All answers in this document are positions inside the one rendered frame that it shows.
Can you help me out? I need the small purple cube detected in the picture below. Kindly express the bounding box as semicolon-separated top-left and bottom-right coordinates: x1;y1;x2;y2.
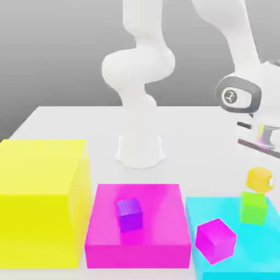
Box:
116;197;143;233

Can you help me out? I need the large yellow box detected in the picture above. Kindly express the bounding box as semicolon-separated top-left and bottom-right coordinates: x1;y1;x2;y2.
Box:
0;139;93;270

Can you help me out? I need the small orange cube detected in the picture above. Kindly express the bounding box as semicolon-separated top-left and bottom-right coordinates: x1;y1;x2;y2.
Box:
246;166;275;195

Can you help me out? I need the small green cube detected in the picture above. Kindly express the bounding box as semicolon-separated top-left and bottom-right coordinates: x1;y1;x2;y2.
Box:
239;191;268;226

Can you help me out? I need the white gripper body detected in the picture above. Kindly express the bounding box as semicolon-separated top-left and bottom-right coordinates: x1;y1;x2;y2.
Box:
237;137;280;168

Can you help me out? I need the large cyan box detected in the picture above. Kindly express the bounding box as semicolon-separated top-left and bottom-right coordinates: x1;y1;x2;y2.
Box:
185;196;280;280

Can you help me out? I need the large magenta box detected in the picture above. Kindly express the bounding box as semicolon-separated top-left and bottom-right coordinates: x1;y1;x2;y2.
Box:
84;183;193;270

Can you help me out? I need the small magenta cube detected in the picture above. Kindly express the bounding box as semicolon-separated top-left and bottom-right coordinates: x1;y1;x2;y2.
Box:
195;218;238;266

